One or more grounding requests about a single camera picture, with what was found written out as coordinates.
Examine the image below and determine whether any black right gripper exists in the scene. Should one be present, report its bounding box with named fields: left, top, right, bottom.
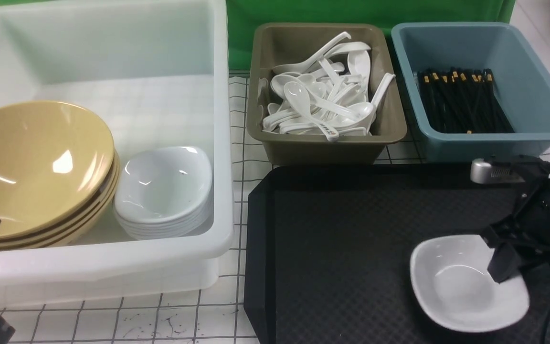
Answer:
left=480, top=155, right=550, bottom=283

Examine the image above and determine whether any white square dish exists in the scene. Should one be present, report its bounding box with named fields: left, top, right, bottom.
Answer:
left=114, top=146, right=212, bottom=225
left=410, top=235, right=530, bottom=333

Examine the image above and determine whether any yellow noodle bowl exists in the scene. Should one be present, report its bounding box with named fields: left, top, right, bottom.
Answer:
left=0, top=101, right=115, bottom=239

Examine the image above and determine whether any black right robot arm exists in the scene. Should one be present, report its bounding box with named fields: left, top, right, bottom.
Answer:
left=471, top=155, right=550, bottom=283

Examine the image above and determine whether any stack of yellow bowls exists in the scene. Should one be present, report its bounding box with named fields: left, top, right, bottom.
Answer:
left=0, top=153, right=121, bottom=251

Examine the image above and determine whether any bundle of black chopsticks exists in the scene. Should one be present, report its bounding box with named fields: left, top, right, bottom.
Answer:
left=417, top=67, right=515, bottom=134

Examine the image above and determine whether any teal plastic chopstick bin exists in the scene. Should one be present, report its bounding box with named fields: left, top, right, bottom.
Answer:
left=391, top=22, right=550, bottom=163

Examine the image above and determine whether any black serving tray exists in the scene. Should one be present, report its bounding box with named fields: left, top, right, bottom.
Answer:
left=244, top=163, right=550, bottom=344

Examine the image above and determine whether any stack of white dishes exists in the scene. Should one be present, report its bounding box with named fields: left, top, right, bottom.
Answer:
left=114, top=190, right=212, bottom=240

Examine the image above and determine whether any checkered white tablecloth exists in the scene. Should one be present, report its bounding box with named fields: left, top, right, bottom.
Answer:
left=0, top=0, right=550, bottom=344

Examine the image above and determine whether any pile of white spoons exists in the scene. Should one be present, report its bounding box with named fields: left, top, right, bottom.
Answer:
left=262, top=31, right=395, bottom=142

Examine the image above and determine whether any large white plastic tub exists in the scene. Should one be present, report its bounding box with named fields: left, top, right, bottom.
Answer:
left=0, top=0, right=234, bottom=311

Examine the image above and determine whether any olive plastic spoon bin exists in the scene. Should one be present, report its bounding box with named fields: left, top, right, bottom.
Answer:
left=246, top=22, right=408, bottom=165

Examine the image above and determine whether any green backdrop cloth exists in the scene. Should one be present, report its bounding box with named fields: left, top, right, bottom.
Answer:
left=0, top=0, right=518, bottom=72

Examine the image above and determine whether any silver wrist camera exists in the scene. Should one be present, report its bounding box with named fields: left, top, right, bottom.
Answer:
left=470, top=159, right=525, bottom=184

